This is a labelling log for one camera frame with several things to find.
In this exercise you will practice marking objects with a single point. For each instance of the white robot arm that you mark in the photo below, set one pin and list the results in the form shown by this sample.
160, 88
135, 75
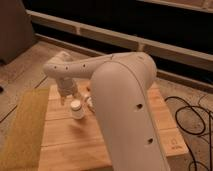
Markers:
118, 83

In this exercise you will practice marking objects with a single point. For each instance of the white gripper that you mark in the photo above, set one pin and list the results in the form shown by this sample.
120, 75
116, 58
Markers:
66, 86

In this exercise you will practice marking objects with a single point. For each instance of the white rectangular block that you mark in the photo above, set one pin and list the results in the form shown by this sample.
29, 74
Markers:
88, 101

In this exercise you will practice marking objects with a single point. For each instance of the wooden board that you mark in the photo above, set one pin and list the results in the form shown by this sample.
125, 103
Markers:
77, 145

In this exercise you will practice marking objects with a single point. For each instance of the grey cabinet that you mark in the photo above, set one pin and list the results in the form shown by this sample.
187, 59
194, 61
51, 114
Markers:
16, 31

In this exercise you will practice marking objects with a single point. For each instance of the yellow-green mat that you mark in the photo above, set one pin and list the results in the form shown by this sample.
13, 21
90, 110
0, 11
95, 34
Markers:
21, 151

